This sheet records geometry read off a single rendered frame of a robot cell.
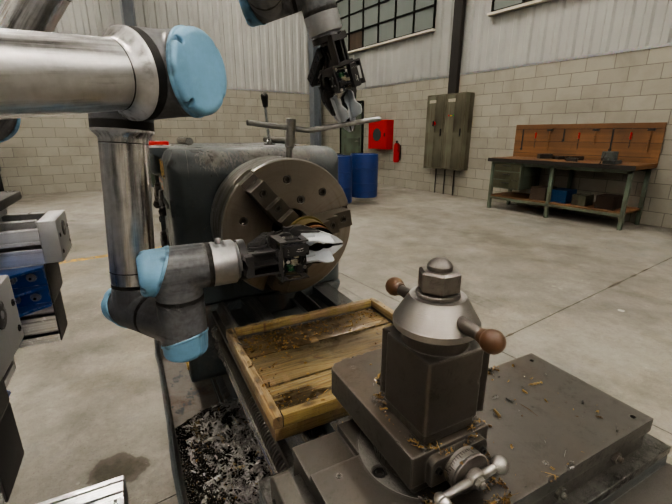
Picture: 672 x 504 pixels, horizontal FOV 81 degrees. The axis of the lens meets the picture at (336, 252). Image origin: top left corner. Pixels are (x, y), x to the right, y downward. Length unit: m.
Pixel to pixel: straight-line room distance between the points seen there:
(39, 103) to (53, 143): 10.35
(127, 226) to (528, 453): 0.65
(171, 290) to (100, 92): 0.29
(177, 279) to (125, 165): 0.21
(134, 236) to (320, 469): 0.49
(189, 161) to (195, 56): 0.42
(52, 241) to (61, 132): 9.90
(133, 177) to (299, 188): 0.35
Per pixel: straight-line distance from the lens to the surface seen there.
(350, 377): 0.48
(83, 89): 0.55
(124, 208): 0.74
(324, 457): 0.47
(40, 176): 10.93
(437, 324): 0.35
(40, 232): 1.01
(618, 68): 7.57
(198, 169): 1.00
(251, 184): 0.86
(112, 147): 0.74
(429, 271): 0.35
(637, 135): 7.31
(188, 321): 0.68
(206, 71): 0.63
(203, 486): 0.98
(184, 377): 1.41
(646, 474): 0.64
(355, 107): 0.99
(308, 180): 0.91
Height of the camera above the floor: 1.29
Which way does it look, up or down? 17 degrees down
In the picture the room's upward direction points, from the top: straight up
